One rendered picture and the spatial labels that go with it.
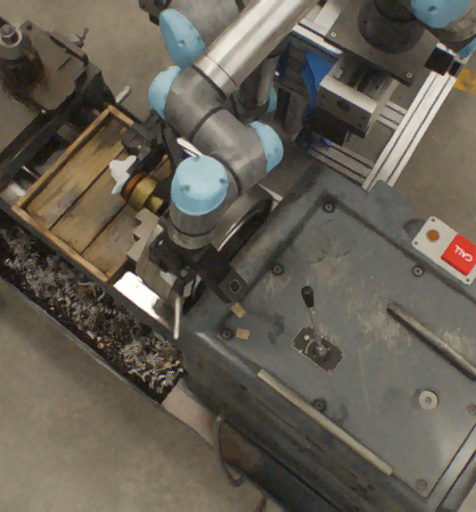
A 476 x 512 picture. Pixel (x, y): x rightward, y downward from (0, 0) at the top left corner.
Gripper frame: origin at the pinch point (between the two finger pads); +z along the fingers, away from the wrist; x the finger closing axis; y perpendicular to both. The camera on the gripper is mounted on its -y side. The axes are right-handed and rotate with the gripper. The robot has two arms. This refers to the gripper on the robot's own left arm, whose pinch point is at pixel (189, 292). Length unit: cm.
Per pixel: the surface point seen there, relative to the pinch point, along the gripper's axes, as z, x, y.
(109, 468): 133, 10, 9
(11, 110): 28, -21, 68
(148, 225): 16.1, -13.4, 19.6
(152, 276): 14.1, -4.0, 10.8
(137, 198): 14.5, -16.1, 25.0
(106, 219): 37, -18, 35
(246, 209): 1.6, -21.9, 3.0
